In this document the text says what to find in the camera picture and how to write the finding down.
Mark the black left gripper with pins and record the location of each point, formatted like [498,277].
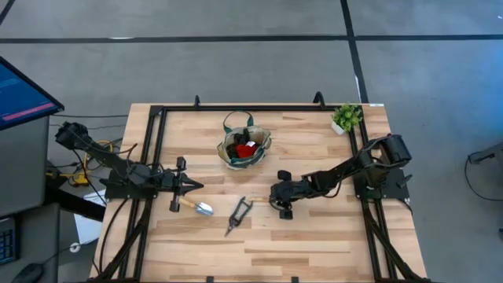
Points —
[177,182]

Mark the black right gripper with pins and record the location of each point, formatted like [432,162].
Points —
[296,188]

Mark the red and black gardening glove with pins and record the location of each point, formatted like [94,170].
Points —
[245,150]

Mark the cream green canvas gardening bag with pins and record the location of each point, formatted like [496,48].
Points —
[261,135]

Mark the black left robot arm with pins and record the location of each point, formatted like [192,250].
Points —
[118,165]

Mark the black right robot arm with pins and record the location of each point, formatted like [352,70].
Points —
[353,167]

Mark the green plant in white pot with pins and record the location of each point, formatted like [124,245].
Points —
[346,116]

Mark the white paper sheet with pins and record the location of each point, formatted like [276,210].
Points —
[88,228]

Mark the black computer mouse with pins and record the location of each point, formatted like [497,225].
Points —
[27,274]

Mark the computer monitor with blue screen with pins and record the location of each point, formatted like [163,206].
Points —
[19,98]

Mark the black keyboard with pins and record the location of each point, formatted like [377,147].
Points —
[6,241]

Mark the grey stand leg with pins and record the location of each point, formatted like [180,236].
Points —
[489,153]

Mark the black aluminium table frame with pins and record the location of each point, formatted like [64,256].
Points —
[255,107]

